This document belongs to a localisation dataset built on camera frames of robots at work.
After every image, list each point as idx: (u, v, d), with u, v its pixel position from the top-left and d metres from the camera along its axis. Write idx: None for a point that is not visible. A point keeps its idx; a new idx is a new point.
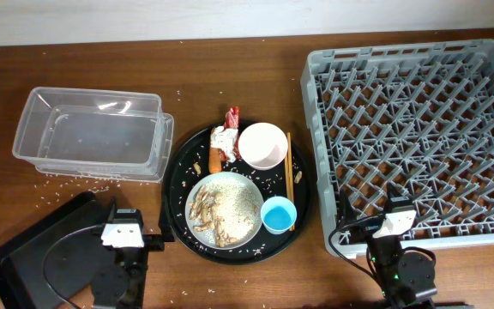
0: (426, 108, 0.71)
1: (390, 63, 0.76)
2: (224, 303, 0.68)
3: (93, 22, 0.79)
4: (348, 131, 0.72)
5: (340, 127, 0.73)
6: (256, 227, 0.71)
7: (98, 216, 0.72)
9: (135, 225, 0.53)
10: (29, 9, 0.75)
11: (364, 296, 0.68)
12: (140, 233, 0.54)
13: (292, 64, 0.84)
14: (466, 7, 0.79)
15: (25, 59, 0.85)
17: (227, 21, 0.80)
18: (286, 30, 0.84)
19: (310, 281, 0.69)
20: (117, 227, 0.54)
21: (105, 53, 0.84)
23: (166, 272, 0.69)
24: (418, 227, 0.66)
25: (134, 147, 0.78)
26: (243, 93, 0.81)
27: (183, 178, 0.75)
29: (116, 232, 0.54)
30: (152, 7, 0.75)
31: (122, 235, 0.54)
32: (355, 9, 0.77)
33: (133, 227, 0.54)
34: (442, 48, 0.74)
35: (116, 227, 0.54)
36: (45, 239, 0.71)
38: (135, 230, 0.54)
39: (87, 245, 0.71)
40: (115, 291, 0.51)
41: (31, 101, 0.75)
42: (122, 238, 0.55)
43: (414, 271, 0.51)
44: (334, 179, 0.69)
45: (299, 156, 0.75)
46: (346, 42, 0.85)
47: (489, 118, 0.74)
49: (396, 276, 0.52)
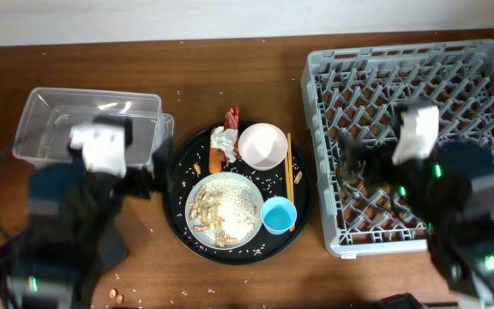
0: (421, 90, 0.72)
1: (390, 63, 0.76)
2: (225, 303, 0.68)
3: (93, 22, 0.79)
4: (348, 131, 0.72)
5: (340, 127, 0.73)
6: (256, 227, 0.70)
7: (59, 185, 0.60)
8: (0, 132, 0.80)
9: (120, 130, 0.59)
10: (29, 10, 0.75)
11: (365, 296, 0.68)
12: (120, 138, 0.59)
13: (292, 64, 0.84)
14: (467, 8, 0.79)
15: (25, 59, 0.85)
17: (227, 21, 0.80)
18: (285, 31, 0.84)
19: (310, 281, 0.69)
20: (96, 130, 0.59)
21: (105, 54, 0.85)
23: (167, 272, 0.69)
24: (418, 227, 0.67)
25: (133, 139, 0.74)
26: (243, 93, 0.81)
27: (183, 179, 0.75)
29: (93, 135, 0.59)
30: (151, 7, 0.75)
31: (98, 141, 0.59)
32: (355, 9, 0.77)
33: (115, 132, 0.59)
34: (442, 49, 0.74)
35: (96, 130, 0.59)
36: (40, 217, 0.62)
38: (117, 136, 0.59)
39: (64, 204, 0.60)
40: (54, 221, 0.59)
41: (31, 102, 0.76)
42: (96, 145, 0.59)
43: (484, 197, 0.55)
44: (335, 180, 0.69)
45: (300, 156, 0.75)
46: (346, 43, 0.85)
47: (489, 118, 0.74)
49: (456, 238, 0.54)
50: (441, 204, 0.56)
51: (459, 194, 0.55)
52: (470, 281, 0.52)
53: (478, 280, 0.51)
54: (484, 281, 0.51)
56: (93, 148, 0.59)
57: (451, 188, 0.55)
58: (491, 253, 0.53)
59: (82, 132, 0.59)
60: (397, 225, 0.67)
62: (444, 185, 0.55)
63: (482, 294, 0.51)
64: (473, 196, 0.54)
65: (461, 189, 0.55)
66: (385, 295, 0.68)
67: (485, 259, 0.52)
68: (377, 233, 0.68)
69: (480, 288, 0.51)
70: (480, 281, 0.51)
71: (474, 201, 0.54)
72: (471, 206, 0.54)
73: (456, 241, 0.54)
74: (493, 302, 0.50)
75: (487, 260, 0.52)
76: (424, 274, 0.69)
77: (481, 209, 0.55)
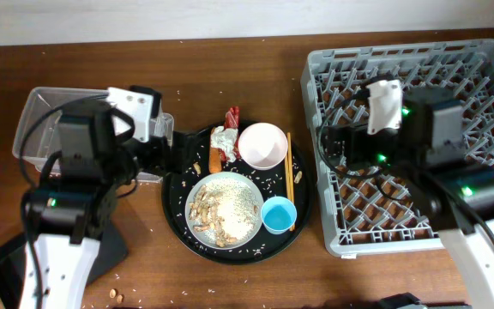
0: (417, 71, 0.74)
1: (390, 63, 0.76)
2: (225, 303, 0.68)
3: (93, 22, 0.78)
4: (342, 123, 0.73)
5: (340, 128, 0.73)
6: (256, 227, 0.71)
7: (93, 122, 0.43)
8: None
9: (150, 96, 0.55)
10: (28, 9, 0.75)
11: (365, 296, 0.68)
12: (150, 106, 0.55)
13: (292, 63, 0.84)
14: (467, 7, 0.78)
15: (25, 58, 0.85)
17: (227, 21, 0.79)
18: (286, 30, 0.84)
19: (310, 281, 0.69)
20: (129, 93, 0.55)
21: (105, 53, 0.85)
23: (167, 272, 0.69)
24: (418, 227, 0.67)
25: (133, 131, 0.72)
26: (243, 93, 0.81)
27: (183, 178, 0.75)
29: (126, 97, 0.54)
30: (151, 7, 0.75)
31: (129, 103, 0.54)
32: (355, 9, 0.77)
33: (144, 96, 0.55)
34: (442, 48, 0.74)
35: (129, 93, 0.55)
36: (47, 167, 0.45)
38: (147, 100, 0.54)
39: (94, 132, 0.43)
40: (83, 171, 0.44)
41: (31, 102, 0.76)
42: (127, 106, 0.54)
43: (449, 130, 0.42)
44: (335, 180, 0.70)
45: (300, 156, 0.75)
46: (346, 42, 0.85)
47: (489, 118, 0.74)
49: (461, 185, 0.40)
50: (405, 141, 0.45)
51: (416, 132, 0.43)
52: (448, 219, 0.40)
53: (456, 211, 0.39)
54: (464, 212, 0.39)
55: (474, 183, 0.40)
56: (123, 108, 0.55)
57: (407, 124, 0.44)
58: (466, 184, 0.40)
59: (114, 89, 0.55)
60: (397, 225, 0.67)
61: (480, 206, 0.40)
62: (415, 123, 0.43)
63: (460, 222, 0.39)
64: (437, 125, 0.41)
65: (418, 119, 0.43)
66: (386, 295, 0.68)
67: (460, 191, 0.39)
68: (377, 233, 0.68)
69: (458, 218, 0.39)
70: (458, 215, 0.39)
71: (442, 136, 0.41)
72: (439, 136, 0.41)
73: (432, 172, 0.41)
74: (469, 230, 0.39)
75: (464, 193, 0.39)
76: (424, 274, 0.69)
77: (453, 138, 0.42)
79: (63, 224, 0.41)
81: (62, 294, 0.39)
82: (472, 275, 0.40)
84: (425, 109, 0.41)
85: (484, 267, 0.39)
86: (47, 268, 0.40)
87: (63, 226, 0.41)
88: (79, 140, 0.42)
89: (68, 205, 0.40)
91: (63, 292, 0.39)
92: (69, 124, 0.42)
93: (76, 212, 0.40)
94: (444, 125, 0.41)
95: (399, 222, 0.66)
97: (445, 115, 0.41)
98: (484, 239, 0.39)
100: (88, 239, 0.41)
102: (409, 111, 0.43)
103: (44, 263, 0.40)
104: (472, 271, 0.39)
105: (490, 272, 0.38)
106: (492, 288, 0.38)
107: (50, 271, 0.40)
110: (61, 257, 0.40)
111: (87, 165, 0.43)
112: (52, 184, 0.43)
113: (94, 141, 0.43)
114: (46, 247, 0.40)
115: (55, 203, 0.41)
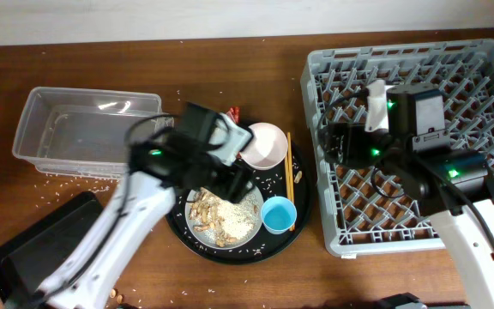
0: (417, 71, 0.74)
1: (390, 63, 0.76)
2: (225, 304, 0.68)
3: (93, 22, 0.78)
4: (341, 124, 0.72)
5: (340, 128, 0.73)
6: (256, 227, 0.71)
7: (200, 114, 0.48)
8: (0, 132, 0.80)
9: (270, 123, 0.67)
10: (28, 9, 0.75)
11: (365, 296, 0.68)
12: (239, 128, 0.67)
13: (292, 63, 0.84)
14: (467, 8, 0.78)
15: (25, 58, 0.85)
17: (228, 21, 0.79)
18: (286, 30, 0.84)
19: (310, 281, 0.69)
20: None
21: (105, 53, 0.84)
23: (168, 272, 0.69)
24: (418, 227, 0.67)
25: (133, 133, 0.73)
26: (244, 93, 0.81)
27: None
29: None
30: (151, 7, 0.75)
31: None
32: (355, 9, 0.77)
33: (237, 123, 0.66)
34: (442, 48, 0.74)
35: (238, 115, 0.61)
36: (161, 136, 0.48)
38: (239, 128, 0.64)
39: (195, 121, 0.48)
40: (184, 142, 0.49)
41: (31, 101, 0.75)
42: None
43: (432, 118, 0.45)
44: (335, 180, 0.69)
45: (300, 156, 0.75)
46: (346, 42, 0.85)
47: (489, 118, 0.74)
49: (448, 168, 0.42)
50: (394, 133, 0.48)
51: (401, 123, 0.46)
52: (437, 200, 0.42)
53: (443, 192, 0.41)
54: (451, 193, 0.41)
55: (460, 165, 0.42)
56: None
57: (394, 118, 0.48)
58: (452, 166, 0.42)
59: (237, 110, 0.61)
60: (397, 225, 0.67)
61: (466, 188, 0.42)
62: (400, 113, 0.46)
63: (448, 202, 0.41)
64: (420, 113, 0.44)
65: (402, 110, 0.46)
66: (386, 295, 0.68)
67: (448, 174, 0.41)
68: (377, 233, 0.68)
69: (446, 199, 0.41)
70: (446, 196, 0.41)
71: (424, 124, 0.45)
72: (423, 124, 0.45)
73: (420, 157, 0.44)
74: (458, 209, 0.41)
75: (450, 175, 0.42)
76: (424, 274, 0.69)
77: (436, 125, 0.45)
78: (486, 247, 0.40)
79: (154, 173, 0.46)
81: (135, 222, 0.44)
82: (460, 253, 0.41)
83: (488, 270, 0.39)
84: (408, 99, 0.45)
85: (472, 245, 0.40)
86: (134, 196, 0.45)
87: (156, 177, 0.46)
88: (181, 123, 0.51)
89: (162, 160, 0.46)
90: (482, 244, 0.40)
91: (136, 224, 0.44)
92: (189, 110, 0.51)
93: (169, 169, 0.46)
94: (427, 114, 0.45)
95: (399, 222, 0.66)
97: (426, 103, 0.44)
98: (471, 217, 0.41)
100: (168, 191, 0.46)
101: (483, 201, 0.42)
102: (394, 102, 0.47)
103: (132, 192, 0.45)
104: (462, 251, 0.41)
105: (478, 249, 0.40)
106: (480, 266, 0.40)
107: (135, 200, 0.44)
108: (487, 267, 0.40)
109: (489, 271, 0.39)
110: (147, 193, 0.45)
111: (190, 141, 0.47)
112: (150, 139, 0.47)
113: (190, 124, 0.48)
114: (139, 181, 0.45)
115: (158, 154, 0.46)
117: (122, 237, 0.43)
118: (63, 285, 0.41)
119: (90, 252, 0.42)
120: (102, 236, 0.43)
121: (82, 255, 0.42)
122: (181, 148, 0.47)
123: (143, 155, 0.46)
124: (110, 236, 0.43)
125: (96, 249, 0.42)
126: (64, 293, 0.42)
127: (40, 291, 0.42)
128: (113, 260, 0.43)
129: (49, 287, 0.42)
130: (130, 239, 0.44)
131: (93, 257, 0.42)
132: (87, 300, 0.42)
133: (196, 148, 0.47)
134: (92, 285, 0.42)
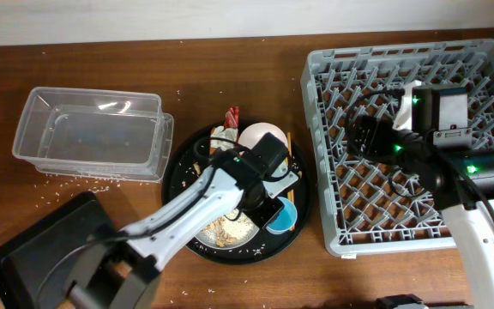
0: (417, 72, 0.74)
1: (390, 63, 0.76)
2: (225, 304, 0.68)
3: (93, 21, 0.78)
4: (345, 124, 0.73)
5: (340, 127, 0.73)
6: (256, 227, 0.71)
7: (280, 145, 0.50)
8: (0, 132, 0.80)
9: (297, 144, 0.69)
10: (28, 9, 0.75)
11: (364, 296, 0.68)
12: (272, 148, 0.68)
13: (292, 63, 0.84)
14: (467, 8, 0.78)
15: (25, 58, 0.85)
17: (227, 20, 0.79)
18: (285, 31, 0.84)
19: (310, 281, 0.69)
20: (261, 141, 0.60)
21: (105, 53, 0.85)
23: (167, 272, 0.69)
24: (418, 227, 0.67)
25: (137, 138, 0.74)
26: (244, 93, 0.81)
27: (183, 179, 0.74)
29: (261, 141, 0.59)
30: (150, 7, 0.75)
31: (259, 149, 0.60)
32: (355, 9, 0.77)
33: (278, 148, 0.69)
34: (442, 48, 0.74)
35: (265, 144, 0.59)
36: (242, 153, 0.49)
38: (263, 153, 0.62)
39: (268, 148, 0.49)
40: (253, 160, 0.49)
41: (31, 101, 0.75)
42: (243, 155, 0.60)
43: (456, 115, 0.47)
44: (335, 179, 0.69)
45: (300, 156, 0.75)
46: (346, 42, 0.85)
47: (489, 118, 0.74)
49: (469, 166, 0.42)
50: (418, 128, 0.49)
51: (425, 119, 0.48)
52: (453, 195, 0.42)
53: (460, 186, 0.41)
54: (467, 188, 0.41)
55: (479, 161, 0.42)
56: None
57: (418, 113, 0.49)
58: (472, 161, 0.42)
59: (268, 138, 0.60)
60: (397, 225, 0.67)
61: (482, 185, 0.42)
62: (424, 109, 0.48)
63: (462, 196, 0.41)
64: (443, 109, 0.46)
65: (426, 105, 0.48)
66: (386, 295, 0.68)
67: (466, 169, 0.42)
68: (377, 233, 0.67)
69: (460, 194, 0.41)
70: (461, 190, 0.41)
71: (448, 119, 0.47)
72: (446, 120, 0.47)
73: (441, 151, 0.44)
74: (471, 205, 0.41)
75: (468, 171, 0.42)
76: (424, 274, 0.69)
77: (460, 123, 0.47)
78: None
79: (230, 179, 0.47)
81: (213, 206, 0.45)
82: (468, 249, 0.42)
83: None
84: (435, 94, 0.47)
85: (482, 242, 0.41)
86: (214, 184, 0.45)
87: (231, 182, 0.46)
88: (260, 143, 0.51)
89: (233, 172, 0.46)
90: (492, 241, 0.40)
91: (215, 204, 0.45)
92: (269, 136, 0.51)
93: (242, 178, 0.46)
94: (450, 110, 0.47)
95: (399, 222, 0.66)
97: (451, 99, 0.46)
98: (484, 215, 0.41)
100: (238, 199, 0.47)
101: None
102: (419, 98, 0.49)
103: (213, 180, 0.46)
104: (472, 246, 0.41)
105: (487, 246, 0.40)
106: (488, 262, 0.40)
107: (215, 188, 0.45)
108: None
109: None
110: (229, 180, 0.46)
111: (263, 161, 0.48)
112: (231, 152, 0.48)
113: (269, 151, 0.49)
114: (219, 176, 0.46)
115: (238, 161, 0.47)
117: (201, 213, 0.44)
118: (146, 233, 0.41)
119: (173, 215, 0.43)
120: (184, 206, 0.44)
121: (168, 214, 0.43)
122: (255, 165, 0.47)
123: (221, 160, 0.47)
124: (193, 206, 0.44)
125: (179, 213, 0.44)
126: (143, 242, 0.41)
127: (121, 233, 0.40)
128: (192, 226, 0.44)
129: (130, 232, 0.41)
130: (206, 218, 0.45)
131: (176, 220, 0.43)
132: (161, 256, 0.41)
133: (265, 170, 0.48)
134: (168, 244, 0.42)
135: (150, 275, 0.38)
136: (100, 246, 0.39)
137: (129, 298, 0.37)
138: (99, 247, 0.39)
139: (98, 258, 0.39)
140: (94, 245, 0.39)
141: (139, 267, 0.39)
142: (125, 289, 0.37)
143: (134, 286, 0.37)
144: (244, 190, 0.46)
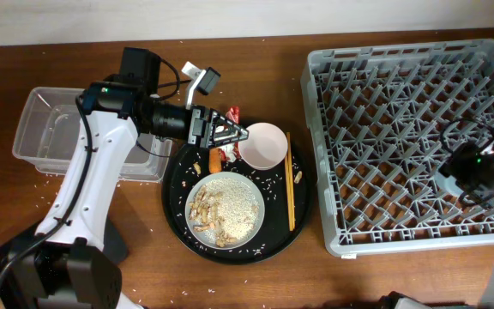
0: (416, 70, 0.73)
1: (390, 63, 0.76)
2: (225, 303, 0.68)
3: (92, 21, 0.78)
4: (346, 114, 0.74)
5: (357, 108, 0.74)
6: (256, 227, 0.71)
7: (138, 63, 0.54)
8: None
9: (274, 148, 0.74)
10: (28, 10, 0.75)
11: (364, 297, 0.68)
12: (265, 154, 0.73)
13: (292, 64, 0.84)
14: (468, 8, 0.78)
15: (24, 59, 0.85)
17: (227, 20, 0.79)
18: (285, 31, 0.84)
19: (310, 281, 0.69)
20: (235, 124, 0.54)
21: (105, 52, 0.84)
23: (167, 273, 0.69)
24: (418, 227, 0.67)
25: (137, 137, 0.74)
26: (243, 93, 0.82)
27: (183, 179, 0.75)
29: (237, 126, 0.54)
30: (151, 7, 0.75)
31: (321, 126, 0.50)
32: (355, 9, 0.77)
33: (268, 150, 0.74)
34: (442, 48, 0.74)
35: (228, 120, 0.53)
36: (127, 81, 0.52)
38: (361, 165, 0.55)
39: (142, 65, 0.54)
40: (140, 76, 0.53)
41: (31, 101, 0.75)
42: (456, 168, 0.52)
43: None
44: (335, 179, 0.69)
45: (300, 155, 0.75)
46: (346, 42, 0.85)
47: (489, 118, 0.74)
49: None
50: None
51: None
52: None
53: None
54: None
55: None
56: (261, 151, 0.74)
57: None
58: None
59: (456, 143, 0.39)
60: (397, 225, 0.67)
61: None
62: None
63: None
64: None
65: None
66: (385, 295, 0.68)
67: None
68: (377, 233, 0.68)
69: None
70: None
71: None
72: None
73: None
74: None
75: None
76: (424, 274, 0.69)
77: None
78: None
79: (111, 109, 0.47)
81: (107, 151, 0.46)
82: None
83: None
84: None
85: None
86: (97, 132, 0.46)
87: (115, 112, 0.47)
88: (128, 68, 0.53)
89: (112, 100, 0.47)
90: None
91: (110, 150, 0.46)
92: (132, 53, 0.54)
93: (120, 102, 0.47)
94: None
95: (399, 222, 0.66)
97: None
98: None
100: (131, 121, 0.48)
101: None
102: None
103: (93, 130, 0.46)
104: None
105: None
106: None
107: (99, 136, 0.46)
108: None
109: None
110: (108, 124, 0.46)
111: (139, 79, 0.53)
112: (99, 83, 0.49)
113: (140, 68, 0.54)
114: (99, 119, 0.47)
115: (107, 91, 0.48)
117: (101, 164, 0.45)
118: (58, 222, 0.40)
119: (74, 189, 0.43)
120: (82, 167, 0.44)
121: (68, 193, 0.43)
122: (131, 82, 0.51)
123: (92, 92, 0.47)
124: (87, 169, 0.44)
125: (79, 184, 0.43)
126: (62, 233, 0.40)
127: (35, 237, 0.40)
128: (101, 181, 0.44)
129: (45, 231, 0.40)
130: (108, 170, 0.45)
131: (78, 191, 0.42)
132: (84, 230, 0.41)
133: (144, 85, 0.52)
134: (85, 216, 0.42)
135: (85, 251, 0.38)
136: (31, 257, 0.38)
137: (77, 275, 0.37)
138: (27, 259, 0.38)
139: (32, 269, 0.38)
140: (20, 261, 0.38)
141: (71, 251, 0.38)
142: (75, 275, 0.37)
143: (75, 266, 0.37)
144: (129, 116, 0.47)
